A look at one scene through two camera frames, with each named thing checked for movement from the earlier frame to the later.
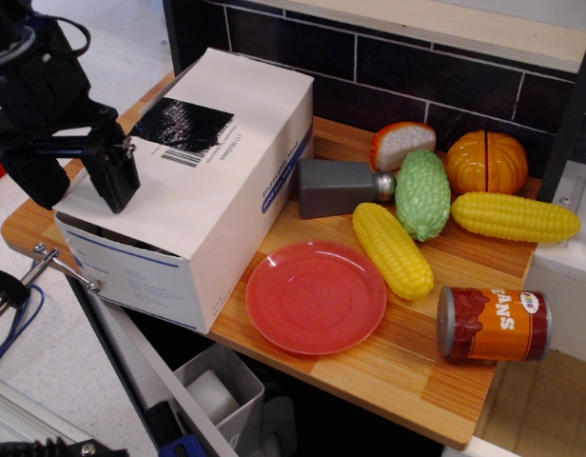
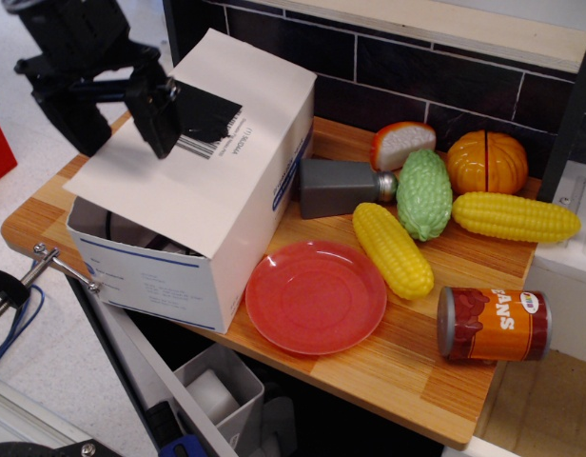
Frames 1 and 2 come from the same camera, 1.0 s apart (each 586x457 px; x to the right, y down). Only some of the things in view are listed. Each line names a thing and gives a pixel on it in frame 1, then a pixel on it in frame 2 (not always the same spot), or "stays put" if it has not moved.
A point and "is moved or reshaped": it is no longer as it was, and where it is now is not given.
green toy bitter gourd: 422,194 stays put
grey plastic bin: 230,394 stays put
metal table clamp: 5,289 stays put
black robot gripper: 36,78 -> 86,49
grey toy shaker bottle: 331,187 stays put
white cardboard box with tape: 224,154 is moved or reshaped
